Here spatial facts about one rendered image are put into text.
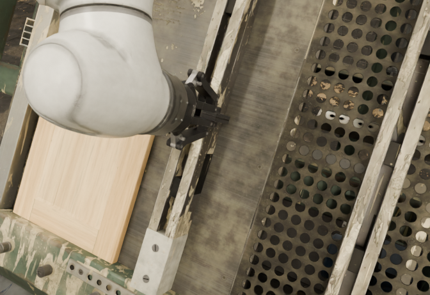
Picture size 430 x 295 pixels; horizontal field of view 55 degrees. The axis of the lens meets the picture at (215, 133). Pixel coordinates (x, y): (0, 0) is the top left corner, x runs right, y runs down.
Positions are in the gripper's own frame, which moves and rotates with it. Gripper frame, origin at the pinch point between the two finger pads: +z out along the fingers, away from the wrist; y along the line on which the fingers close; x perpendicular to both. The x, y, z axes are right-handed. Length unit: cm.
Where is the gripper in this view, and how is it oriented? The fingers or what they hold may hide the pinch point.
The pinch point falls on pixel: (215, 116)
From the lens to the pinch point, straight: 75.8
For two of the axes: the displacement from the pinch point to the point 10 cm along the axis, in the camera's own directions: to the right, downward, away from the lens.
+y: 3.0, -9.5, -0.7
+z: 3.7, 0.5, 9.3
